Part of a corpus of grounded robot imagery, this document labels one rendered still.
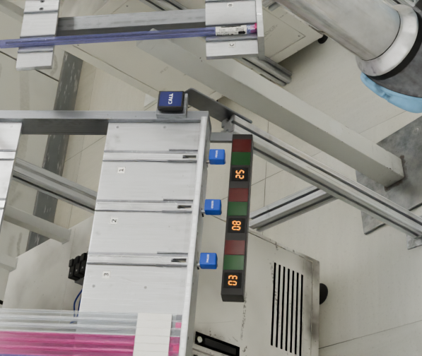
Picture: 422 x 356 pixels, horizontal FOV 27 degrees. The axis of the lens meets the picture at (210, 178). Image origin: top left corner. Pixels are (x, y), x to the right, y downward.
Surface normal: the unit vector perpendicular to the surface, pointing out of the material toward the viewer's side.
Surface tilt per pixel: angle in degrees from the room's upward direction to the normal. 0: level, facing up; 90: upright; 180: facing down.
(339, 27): 90
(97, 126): 90
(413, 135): 0
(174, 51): 90
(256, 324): 90
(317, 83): 0
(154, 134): 43
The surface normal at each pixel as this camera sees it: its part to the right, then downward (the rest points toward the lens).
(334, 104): -0.76, -0.37
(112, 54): -0.07, 0.87
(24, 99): 0.65, -0.33
